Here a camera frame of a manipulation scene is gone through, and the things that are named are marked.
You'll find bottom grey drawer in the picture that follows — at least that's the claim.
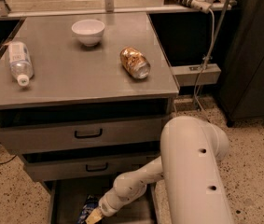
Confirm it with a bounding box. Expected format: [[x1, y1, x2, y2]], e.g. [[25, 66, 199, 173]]
[[48, 175, 158, 224]]

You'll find blue chip bag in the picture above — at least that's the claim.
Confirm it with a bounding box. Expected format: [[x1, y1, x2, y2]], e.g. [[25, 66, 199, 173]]
[[76, 195, 98, 224]]

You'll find gold soda can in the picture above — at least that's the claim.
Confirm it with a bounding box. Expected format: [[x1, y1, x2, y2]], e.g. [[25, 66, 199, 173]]
[[120, 47, 150, 79]]

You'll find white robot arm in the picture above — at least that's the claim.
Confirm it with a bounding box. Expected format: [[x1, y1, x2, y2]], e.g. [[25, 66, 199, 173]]
[[86, 116, 234, 224]]

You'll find middle grey drawer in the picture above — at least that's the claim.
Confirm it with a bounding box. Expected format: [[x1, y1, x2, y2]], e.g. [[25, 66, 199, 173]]
[[21, 151, 160, 181]]

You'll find grey drawer cabinet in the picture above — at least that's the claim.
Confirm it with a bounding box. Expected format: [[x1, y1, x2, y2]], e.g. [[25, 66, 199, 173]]
[[0, 12, 180, 224]]

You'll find dark cabinet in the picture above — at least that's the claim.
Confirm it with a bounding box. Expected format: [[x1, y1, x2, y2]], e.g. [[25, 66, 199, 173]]
[[217, 0, 264, 127]]

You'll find striped handle white device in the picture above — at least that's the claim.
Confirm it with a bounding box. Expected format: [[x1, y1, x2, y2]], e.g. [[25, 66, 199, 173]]
[[163, 0, 213, 14]]

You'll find white bowl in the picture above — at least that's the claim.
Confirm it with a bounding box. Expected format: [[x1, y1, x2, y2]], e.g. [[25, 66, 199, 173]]
[[72, 19, 105, 47]]

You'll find clear plastic water bottle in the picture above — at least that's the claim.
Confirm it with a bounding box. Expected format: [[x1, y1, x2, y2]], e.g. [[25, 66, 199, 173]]
[[8, 41, 34, 87]]

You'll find white cable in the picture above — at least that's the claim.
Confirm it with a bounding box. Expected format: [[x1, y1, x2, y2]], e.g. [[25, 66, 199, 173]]
[[172, 7, 216, 123]]

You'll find grey drawer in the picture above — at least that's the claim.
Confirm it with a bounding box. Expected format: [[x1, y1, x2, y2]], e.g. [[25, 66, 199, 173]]
[[48, 175, 158, 224], [21, 151, 160, 181], [0, 115, 172, 154]]

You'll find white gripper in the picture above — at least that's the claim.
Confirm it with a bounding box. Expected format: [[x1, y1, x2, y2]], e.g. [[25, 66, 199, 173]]
[[86, 197, 117, 224]]

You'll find top grey drawer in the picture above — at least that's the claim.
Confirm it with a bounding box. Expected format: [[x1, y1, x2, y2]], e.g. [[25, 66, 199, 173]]
[[0, 115, 172, 154]]

